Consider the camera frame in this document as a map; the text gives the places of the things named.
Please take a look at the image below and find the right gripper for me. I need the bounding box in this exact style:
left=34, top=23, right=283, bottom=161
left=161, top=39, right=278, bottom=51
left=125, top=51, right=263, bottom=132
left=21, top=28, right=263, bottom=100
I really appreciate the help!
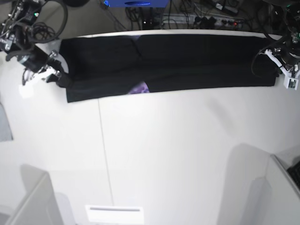
left=18, top=46, right=73, bottom=89

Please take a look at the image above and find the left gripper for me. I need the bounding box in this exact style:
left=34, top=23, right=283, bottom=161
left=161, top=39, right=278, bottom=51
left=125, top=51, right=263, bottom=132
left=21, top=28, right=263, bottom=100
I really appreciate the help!
left=259, top=45, right=300, bottom=70

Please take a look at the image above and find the black T-shirt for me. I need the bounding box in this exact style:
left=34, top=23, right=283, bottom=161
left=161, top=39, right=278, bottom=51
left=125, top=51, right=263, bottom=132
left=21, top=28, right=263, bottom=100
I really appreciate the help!
left=59, top=34, right=277, bottom=102

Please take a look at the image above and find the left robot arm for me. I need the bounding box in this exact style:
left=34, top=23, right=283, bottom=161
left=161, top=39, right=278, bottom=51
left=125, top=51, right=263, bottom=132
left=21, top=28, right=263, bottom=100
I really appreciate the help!
left=253, top=0, right=300, bottom=72

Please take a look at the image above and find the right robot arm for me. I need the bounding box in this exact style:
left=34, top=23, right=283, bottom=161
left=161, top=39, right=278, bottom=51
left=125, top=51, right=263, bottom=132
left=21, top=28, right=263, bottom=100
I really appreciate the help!
left=0, top=0, right=73, bottom=88

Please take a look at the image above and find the blue box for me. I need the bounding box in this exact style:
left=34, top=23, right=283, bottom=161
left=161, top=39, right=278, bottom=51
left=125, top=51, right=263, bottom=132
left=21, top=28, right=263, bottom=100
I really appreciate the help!
left=102, top=0, right=169, bottom=8

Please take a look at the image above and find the black keyboard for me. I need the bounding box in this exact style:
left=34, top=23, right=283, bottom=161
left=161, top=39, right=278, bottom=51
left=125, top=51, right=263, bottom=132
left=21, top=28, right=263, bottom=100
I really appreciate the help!
left=287, top=161, right=300, bottom=189

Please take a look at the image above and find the white divider panel left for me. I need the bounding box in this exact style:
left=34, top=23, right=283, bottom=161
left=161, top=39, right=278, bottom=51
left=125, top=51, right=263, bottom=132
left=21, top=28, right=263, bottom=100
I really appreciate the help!
left=6, top=172, right=64, bottom=225

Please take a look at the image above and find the white divider panel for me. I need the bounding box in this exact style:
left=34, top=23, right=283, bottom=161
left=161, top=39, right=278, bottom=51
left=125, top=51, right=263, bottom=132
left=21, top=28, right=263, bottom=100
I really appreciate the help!
left=266, top=155, right=300, bottom=225
left=6, top=172, right=64, bottom=225

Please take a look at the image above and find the white label plate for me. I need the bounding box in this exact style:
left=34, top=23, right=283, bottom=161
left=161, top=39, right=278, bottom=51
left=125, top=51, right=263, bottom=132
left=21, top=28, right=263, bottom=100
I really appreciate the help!
left=85, top=205, right=144, bottom=225

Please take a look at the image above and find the white divider panel right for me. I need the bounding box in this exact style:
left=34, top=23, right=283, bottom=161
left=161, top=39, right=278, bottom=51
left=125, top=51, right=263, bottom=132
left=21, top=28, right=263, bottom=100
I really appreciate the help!
left=266, top=155, right=300, bottom=225

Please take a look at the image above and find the coiled black cable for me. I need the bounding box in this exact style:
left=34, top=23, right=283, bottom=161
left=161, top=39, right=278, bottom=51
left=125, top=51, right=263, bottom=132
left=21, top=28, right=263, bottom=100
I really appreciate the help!
left=30, top=22, right=60, bottom=44

